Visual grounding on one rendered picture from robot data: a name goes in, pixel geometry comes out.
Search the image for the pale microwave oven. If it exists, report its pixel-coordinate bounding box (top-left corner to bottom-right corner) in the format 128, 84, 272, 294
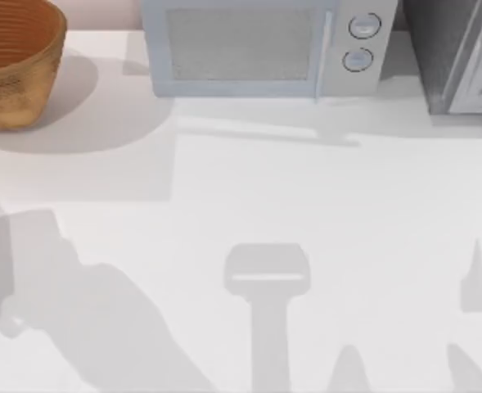
137, 0, 400, 103

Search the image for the microwave door handle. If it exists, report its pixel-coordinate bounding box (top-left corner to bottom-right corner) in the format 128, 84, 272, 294
314, 11, 334, 103

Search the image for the round microwave knob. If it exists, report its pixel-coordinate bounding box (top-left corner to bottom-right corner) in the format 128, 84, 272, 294
341, 47, 375, 74
347, 11, 383, 41

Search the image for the pale blue microwave door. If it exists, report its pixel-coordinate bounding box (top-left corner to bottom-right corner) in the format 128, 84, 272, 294
137, 0, 336, 100

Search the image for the woven brown basket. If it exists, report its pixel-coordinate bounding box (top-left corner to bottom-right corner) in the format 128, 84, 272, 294
0, 0, 69, 132

